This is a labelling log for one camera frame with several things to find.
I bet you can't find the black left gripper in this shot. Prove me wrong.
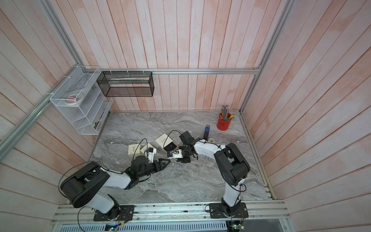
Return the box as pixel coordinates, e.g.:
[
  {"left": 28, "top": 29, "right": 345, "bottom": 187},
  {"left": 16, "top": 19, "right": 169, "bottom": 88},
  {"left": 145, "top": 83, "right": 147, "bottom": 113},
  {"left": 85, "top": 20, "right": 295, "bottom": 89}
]
[{"left": 138, "top": 158, "right": 171, "bottom": 178}]

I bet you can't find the cream small gift box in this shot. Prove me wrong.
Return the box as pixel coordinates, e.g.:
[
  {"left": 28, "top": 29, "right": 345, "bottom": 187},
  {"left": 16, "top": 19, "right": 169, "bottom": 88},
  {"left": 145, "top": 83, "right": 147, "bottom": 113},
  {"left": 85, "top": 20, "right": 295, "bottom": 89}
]
[{"left": 155, "top": 133, "right": 178, "bottom": 151}]

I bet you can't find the cream drawer jewelry box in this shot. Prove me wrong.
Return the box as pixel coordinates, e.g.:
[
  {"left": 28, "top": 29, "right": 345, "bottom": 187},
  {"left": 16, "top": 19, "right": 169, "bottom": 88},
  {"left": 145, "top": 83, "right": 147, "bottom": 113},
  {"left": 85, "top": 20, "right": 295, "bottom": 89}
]
[{"left": 140, "top": 143, "right": 154, "bottom": 156}]

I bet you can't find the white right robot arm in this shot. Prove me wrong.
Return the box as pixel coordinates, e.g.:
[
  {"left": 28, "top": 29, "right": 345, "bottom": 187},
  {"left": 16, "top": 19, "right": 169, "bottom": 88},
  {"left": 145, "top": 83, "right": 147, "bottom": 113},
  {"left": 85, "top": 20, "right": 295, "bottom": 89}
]
[{"left": 177, "top": 131, "right": 251, "bottom": 210}]

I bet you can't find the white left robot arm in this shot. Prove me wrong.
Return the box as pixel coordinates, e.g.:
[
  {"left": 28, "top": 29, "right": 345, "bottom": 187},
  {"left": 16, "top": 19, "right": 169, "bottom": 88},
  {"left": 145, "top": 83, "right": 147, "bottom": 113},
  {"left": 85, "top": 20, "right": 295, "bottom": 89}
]
[{"left": 60, "top": 156, "right": 171, "bottom": 220}]

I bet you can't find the cream large gift box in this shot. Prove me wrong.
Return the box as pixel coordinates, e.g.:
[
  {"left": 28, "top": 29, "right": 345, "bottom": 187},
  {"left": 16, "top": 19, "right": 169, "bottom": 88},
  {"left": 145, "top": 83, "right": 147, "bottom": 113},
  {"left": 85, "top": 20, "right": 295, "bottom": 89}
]
[{"left": 128, "top": 144, "right": 142, "bottom": 158}]

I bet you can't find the red pencil cup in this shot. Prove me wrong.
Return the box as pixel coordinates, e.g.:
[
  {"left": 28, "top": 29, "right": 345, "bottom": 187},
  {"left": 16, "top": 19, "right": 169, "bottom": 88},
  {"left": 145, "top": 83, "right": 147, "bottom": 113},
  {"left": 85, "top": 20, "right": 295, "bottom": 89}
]
[{"left": 216, "top": 113, "right": 233, "bottom": 131}]

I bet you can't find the coloured pencils bundle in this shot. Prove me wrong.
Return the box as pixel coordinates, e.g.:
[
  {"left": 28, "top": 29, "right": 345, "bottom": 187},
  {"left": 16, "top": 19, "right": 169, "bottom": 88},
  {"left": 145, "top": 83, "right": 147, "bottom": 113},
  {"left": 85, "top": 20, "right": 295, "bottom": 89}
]
[{"left": 221, "top": 105, "right": 233, "bottom": 121}]

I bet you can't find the tape roll on shelf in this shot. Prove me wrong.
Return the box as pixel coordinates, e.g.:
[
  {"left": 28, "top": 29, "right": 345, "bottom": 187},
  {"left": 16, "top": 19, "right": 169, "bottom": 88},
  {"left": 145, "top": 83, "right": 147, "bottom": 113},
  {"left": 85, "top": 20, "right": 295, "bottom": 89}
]
[{"left": 63, "top": 93, "right": 83, "bottom": 105}]

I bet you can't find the black wire mesh basket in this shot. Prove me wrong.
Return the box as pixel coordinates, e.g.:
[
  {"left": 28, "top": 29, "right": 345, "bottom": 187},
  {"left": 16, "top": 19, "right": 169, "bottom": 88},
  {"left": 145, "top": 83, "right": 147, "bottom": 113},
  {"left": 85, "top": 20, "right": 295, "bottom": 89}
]
[{"left": 97, "top": 71, "right": 155, "bottom": 97}]

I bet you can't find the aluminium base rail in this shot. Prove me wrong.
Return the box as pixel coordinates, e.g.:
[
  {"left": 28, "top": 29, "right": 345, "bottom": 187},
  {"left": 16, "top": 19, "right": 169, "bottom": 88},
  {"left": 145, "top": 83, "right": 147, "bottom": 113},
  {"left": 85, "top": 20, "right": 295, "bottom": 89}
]
[{"left": 51, "top": 200, "right": 290, "bottom": 225}]

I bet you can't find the white wire mesh shelf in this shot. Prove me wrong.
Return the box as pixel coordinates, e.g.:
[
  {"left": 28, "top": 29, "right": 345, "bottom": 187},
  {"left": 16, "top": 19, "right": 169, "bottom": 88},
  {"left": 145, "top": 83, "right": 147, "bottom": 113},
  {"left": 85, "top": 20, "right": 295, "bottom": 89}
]
[{"left": 50, "top": 66, "right": 113, "bottom": 135}]

